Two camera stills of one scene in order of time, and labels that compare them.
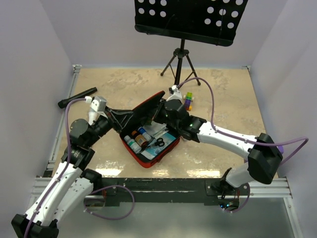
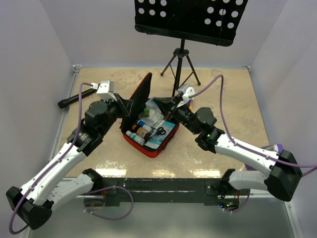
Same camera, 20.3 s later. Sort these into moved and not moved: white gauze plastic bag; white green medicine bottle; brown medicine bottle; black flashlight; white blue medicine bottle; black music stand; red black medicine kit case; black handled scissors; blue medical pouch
Moved: white blue medicine bottle; white green medicine bottle; brown medicine bottle; white gauze plastic bag; red black medicine kit case; black handled scissors; blue medical pouch
Not moved: black music stand; black flashlight
